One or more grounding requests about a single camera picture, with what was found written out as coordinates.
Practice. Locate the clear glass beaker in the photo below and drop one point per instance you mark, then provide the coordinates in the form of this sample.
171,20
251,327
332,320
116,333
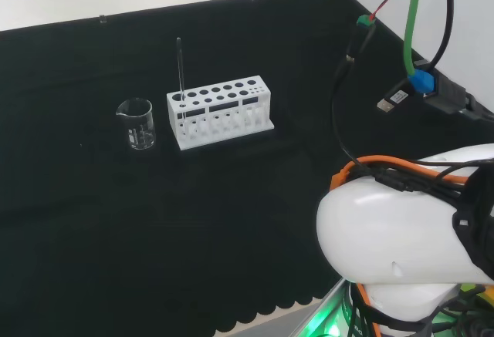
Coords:
139,132

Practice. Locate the clear glass rod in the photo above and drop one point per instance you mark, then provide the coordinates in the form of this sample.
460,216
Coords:
180,67

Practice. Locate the green terminal plug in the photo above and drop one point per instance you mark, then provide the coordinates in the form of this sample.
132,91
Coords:
365,21

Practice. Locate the black connector block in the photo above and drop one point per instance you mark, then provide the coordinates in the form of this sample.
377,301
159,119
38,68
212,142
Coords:
447,96

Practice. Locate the black USB plug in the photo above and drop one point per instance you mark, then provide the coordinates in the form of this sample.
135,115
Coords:
397,96

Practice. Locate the blue connector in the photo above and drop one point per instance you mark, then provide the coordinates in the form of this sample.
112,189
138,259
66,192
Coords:
422,80

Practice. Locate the white test tube rack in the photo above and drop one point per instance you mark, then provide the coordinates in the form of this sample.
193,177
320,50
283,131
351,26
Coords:
227,137

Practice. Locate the black bench cloth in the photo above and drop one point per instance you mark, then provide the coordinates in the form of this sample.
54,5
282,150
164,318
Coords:
116,236

